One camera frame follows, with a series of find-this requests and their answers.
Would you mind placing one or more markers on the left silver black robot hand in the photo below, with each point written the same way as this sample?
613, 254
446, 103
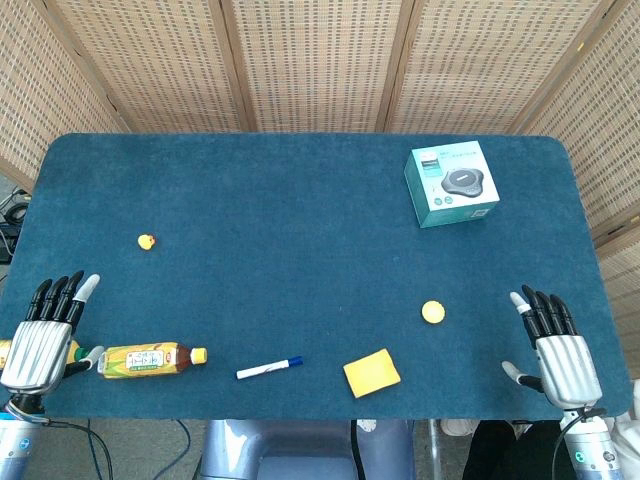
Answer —
40, 355

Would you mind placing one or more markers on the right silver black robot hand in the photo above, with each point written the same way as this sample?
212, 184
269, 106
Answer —
570, 367

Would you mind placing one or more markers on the small yellow rubber duck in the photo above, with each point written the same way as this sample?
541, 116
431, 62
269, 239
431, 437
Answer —
146, 242

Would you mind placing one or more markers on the round yellow disc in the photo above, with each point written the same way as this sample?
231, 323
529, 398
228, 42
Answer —
433, 312

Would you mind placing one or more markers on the bottle red yellow label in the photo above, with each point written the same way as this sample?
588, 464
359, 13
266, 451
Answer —
74, 350

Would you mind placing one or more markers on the black trouser leg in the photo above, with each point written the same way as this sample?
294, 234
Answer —
510, 450

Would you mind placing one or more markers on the tea bottle yellow label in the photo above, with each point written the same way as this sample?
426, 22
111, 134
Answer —
145, 360

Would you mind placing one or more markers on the white shoe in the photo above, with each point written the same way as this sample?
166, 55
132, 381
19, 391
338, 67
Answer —
457, 426

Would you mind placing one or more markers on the metal table leg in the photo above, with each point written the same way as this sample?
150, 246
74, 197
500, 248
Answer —
435, 450

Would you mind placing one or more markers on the yellow square sponge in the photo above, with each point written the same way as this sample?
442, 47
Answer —
371, 373

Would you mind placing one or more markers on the teal speakerphone box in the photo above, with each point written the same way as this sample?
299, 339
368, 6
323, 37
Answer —
450, 185

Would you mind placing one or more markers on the white blue whiteboard marker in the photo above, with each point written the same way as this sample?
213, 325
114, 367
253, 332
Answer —
267, 368

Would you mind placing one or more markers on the blue-grey robot torso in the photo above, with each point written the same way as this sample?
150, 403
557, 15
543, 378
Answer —
300, 450

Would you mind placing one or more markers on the blue table mat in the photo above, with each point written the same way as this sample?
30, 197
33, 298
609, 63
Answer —
300, 210

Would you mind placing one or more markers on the woven bamboo folding screen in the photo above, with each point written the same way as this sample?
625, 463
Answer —
320, 65

